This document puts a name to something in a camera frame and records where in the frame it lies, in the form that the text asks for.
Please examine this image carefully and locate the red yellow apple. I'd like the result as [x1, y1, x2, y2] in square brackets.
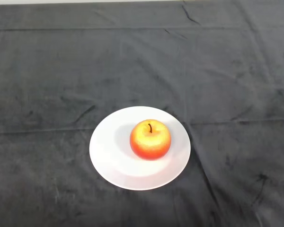
[129, 119, 172, 161]

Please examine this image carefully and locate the white round plate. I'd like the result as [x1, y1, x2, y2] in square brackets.
[89, 106, 192, 191]

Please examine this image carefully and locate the black cloth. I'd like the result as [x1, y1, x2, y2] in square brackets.
[0, 0, 284, 227]

